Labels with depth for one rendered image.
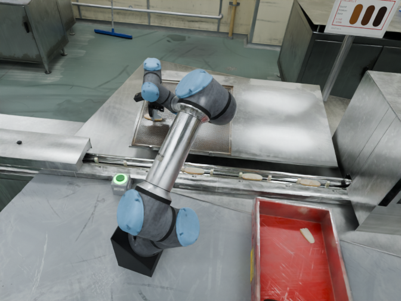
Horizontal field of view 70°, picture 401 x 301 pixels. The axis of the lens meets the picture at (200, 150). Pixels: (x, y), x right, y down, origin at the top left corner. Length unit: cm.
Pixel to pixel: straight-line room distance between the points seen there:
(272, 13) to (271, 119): 310
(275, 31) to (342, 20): 285
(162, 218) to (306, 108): 118
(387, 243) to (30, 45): 370
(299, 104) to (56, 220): 138
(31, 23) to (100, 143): 236
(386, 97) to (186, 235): 94
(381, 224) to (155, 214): 97
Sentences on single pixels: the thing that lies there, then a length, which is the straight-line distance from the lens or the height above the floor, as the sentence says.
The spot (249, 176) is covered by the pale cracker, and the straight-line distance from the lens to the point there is 141.
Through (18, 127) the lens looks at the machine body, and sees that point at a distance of 188.
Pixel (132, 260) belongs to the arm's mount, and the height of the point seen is 91.
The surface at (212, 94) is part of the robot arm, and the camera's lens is 90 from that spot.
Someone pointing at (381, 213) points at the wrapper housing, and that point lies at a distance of 138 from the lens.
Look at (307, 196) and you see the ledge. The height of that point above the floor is 86.
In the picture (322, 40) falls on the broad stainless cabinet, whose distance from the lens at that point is 293.
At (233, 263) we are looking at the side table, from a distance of 120.
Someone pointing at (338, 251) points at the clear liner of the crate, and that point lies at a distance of 124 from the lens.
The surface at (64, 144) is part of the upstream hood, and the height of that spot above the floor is 92.
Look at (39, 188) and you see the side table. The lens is 150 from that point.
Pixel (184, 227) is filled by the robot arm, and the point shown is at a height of 112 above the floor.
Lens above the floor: 190
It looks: 44 degrees down
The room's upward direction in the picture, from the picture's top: 5 degrees clockwise
